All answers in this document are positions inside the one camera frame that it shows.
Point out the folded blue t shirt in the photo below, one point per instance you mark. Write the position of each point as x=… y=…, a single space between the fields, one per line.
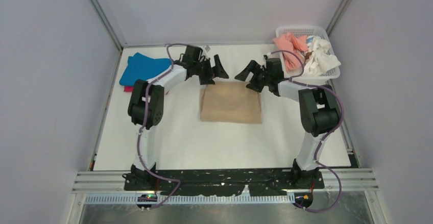
x=141 y=67

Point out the white plastic basket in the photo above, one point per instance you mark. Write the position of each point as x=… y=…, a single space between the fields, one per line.
x=299 y=30

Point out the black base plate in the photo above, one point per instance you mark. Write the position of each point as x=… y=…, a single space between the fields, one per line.
x=221 y=182

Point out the folded magenta t shirt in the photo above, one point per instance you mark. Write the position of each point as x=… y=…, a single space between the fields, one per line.
x=130 y=89

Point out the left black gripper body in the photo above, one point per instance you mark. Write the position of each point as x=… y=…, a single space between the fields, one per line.
x=203 y=70

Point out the pink t shirt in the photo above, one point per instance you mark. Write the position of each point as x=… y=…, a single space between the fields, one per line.
x=296 y=45

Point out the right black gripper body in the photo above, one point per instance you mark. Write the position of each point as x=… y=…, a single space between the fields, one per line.
x=261 y=78

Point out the aluminium frame rail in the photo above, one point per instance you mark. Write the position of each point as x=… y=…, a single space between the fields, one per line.
x=107 y=187

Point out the white t shirt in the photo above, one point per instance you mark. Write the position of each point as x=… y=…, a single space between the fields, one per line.
x=318 y=60

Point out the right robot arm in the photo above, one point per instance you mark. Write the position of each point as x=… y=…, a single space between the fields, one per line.
x=320 y=112

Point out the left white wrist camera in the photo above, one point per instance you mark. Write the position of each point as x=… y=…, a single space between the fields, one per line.
x=205 y=53

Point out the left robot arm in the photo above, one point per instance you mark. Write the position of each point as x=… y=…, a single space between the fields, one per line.
x=146 y=106

